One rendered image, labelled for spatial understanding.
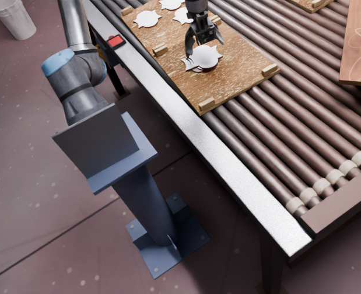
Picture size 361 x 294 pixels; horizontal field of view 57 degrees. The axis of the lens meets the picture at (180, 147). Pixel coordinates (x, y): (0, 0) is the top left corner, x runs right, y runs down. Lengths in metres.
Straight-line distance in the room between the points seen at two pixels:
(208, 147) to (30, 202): 1.69
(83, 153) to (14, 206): 1.51
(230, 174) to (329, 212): 0.30
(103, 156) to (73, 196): 1.22
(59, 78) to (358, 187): 0.93
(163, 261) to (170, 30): 1.22
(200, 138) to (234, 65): 0.35
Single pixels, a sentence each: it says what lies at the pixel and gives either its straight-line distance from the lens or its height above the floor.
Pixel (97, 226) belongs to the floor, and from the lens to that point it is 2.20.
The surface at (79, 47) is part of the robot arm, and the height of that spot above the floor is 1.18.
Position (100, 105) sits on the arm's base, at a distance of 1.11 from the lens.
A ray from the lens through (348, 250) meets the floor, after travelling 1.97.
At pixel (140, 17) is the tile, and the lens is 1.75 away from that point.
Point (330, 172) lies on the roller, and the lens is 1.06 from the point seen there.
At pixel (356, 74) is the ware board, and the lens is 1.15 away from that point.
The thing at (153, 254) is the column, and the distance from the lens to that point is 1.99.
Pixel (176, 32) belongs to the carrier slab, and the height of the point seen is 0.94.
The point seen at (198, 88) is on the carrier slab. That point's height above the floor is 0.94.
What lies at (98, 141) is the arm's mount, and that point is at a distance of 1.14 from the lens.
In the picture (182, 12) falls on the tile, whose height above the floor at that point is 0.94.
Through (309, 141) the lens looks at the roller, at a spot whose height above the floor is 0.91.
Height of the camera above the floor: 1.82
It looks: 52 degrees down
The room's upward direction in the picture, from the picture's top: 20 degrees counter-clockwise
